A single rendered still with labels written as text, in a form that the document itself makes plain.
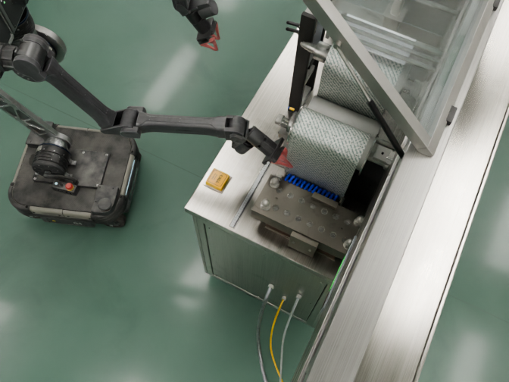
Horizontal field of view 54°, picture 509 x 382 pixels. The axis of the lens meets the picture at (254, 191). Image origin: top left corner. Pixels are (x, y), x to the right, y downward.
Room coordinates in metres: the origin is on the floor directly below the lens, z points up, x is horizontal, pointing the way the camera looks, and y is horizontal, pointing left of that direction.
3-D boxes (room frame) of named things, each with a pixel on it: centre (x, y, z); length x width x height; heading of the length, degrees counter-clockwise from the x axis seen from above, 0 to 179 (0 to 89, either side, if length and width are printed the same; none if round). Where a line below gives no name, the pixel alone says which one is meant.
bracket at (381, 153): (0.82, -0.40, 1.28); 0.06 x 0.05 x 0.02; 66
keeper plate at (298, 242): (0.62, -0.18, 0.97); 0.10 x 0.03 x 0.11; 66
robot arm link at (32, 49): (0.99, 0.70, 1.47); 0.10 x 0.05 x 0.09; 86
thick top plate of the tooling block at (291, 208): (0.71, -0.21, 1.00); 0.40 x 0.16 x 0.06; 66
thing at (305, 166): (0.84, -0.22, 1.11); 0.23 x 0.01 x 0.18; 66
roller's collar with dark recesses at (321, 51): (1.18, -0.21, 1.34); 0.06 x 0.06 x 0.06; 66
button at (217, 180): (0.89, 0.15, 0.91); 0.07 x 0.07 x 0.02; 66
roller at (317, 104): (1.00, -0.29, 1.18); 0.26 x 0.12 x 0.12; 66
